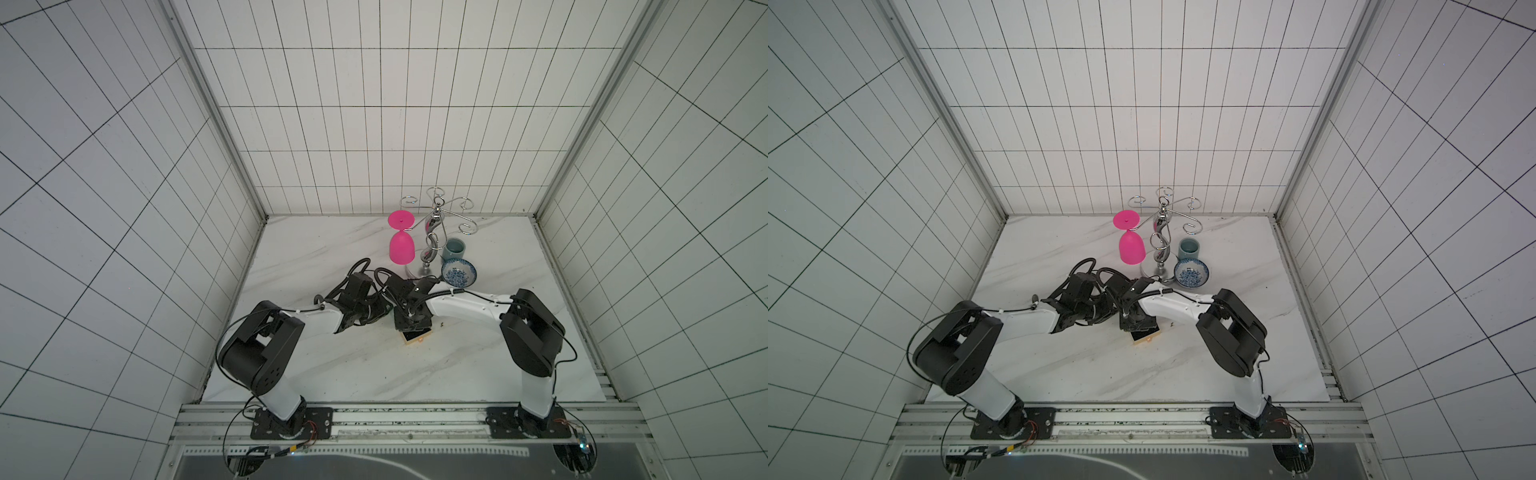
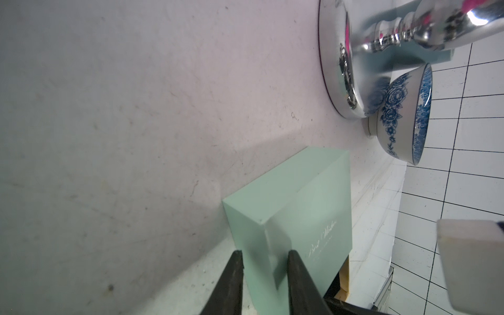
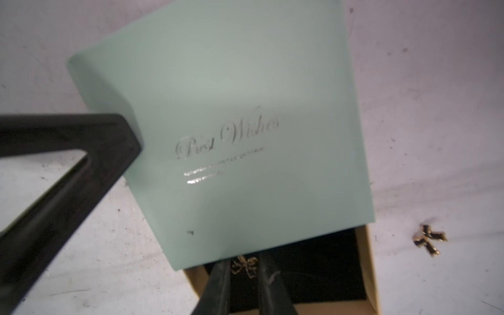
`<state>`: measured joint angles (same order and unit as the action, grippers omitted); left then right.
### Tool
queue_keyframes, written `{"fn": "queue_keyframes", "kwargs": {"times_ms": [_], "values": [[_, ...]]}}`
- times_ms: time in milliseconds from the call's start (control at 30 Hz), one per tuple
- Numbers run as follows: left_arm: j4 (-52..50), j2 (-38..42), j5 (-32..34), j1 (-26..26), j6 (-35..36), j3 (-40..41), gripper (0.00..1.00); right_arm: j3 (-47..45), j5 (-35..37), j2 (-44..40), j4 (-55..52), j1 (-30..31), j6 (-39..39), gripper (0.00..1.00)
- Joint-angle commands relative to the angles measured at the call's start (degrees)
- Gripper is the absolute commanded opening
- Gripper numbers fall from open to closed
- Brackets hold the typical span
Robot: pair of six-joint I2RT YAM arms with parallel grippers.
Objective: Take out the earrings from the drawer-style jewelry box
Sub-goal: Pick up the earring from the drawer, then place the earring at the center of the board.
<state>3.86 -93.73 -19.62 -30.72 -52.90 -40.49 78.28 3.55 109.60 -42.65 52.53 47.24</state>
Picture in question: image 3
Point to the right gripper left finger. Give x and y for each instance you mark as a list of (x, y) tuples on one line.
[(215, 298)]

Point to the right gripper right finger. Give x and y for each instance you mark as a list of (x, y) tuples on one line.
[(273, 297)]

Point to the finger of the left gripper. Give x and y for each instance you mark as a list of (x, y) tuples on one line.
[(31, 242)]

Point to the kraft drawer with black lining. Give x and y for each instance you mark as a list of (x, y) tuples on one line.
[(331, 274)]

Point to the gold bow earring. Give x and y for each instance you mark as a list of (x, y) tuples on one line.
[(425, 237), (248, 265)]

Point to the mint green jewelry box sleeve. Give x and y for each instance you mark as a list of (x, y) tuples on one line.
[(248, 120)]

